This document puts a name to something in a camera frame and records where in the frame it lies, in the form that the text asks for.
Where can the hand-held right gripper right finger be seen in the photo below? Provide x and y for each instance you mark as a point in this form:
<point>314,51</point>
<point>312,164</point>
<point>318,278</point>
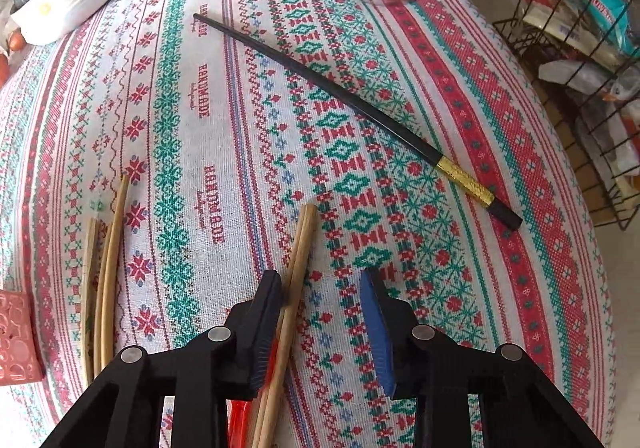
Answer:
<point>377,328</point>

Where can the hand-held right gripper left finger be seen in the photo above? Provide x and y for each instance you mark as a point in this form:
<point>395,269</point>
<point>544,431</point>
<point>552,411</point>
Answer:
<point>260,328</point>

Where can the white plastic bag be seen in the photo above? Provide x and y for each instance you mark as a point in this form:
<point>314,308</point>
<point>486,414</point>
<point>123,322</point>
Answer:
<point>575,73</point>

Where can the thin bamboo chopstick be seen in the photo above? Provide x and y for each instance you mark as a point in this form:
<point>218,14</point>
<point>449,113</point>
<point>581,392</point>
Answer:
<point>107,273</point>
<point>116,273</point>

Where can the red green patterned tablecloth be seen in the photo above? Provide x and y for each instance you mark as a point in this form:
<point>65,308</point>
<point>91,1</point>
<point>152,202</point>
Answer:
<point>225,128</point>

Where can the red plastic spoon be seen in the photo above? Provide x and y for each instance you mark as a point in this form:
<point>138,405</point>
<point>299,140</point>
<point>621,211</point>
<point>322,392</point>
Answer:
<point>239,423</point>

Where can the pink perforated utensil holder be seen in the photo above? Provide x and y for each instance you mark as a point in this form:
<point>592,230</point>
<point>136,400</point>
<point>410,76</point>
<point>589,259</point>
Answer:
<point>17,338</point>

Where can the black chopstick with gold band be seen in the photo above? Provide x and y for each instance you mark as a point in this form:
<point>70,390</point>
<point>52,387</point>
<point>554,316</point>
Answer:
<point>465,179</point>

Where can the small orange fruit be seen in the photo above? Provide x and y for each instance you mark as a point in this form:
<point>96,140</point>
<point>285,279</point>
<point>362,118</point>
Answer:
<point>16,39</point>
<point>3,65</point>

